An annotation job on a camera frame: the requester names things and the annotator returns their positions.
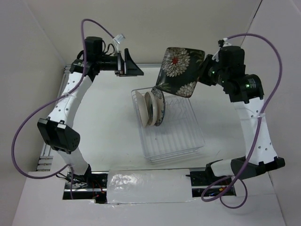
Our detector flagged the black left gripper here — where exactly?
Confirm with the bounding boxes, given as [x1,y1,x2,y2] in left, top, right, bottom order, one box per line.
[95,48,143,77]

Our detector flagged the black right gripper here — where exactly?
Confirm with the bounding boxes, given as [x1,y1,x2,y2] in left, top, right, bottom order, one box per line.
[191,53,229,86]

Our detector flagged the dark square patterned plate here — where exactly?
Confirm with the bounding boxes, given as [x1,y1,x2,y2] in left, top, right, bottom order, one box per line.
[155,47,205,98]

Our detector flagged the orange rimmed petal pattern plate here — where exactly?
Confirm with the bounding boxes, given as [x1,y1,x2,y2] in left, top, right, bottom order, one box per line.
[135,90,149,127]

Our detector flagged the blue and white patterned plate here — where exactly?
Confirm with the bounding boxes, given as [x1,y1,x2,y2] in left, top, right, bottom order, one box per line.
[151,88,165,126]

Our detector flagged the cream plate with blue centre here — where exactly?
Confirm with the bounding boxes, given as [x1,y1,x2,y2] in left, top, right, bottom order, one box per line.
[144,91,160,126]

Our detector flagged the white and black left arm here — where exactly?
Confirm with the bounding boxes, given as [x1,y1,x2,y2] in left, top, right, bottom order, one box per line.
[37,48,144,188]

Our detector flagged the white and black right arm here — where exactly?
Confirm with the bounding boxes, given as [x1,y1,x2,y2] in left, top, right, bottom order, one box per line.
[199,55,285,185]

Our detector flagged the silver taped front panel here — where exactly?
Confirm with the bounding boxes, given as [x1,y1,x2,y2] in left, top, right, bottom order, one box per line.
[107,169,192,204]

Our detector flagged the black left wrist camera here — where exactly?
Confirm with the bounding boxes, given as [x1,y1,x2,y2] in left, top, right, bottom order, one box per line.
[84,36,103,61]

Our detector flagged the white wire dish rack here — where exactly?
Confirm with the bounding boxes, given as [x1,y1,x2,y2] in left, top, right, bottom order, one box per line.
[131,88,205,162]

